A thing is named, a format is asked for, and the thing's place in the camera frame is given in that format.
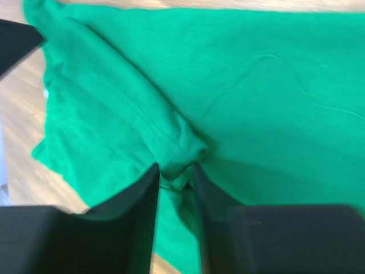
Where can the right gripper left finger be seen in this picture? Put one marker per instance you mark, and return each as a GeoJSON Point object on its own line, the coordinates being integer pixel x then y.
{"type": "Point", "coordinates": [115, 236]}

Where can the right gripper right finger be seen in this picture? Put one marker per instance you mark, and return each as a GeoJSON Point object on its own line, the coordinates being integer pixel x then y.
{"type": "Point", "coordinates": [235, 238]}

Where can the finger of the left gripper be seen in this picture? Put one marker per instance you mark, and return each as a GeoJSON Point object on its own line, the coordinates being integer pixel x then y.
{"type": "Point", "coordinates": [17, 41]}

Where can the green t shirt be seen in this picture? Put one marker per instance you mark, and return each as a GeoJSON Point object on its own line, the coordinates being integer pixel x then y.
{"type": "Point", "coordinates": [271, 105]}

